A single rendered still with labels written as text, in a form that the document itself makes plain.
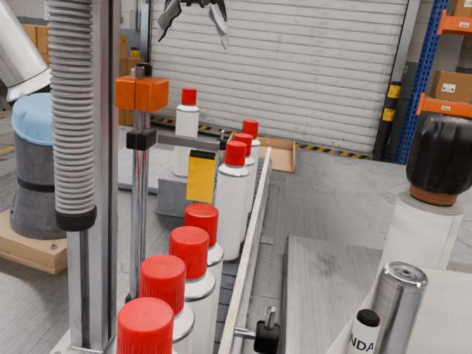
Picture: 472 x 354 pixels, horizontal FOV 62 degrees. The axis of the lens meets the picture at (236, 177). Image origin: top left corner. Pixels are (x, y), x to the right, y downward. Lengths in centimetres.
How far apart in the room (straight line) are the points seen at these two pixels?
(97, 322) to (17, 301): 19
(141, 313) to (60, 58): 19
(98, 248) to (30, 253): 29
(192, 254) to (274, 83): 458
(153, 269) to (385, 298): 20
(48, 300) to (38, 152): 24
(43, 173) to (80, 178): 40
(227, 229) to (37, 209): 33
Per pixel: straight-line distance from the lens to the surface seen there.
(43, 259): 76
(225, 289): 63
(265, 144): 165
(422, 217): 57
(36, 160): 74
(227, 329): 51
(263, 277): 76
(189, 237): 33
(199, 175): 44
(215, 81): 510
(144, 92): 40
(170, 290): 29
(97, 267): 52
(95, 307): 55
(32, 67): 86
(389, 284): 37
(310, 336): 58
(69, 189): 35
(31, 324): 67
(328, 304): 65
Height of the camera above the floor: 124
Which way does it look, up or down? 19 degrees down
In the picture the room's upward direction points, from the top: 7 degrees clockwise
